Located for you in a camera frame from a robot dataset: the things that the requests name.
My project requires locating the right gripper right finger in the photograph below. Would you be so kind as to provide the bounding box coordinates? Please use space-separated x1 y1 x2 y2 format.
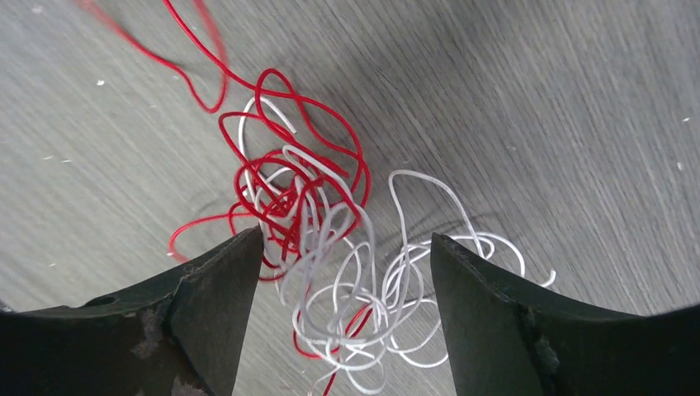
430 234 699 395

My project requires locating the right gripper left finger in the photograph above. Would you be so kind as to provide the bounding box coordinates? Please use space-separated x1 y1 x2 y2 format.
1 227 263 395

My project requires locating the white wire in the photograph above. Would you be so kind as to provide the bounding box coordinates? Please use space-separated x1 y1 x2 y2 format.
238 96 558 396

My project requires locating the red wire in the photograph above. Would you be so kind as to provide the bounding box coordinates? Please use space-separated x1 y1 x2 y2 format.
71 0 373 396

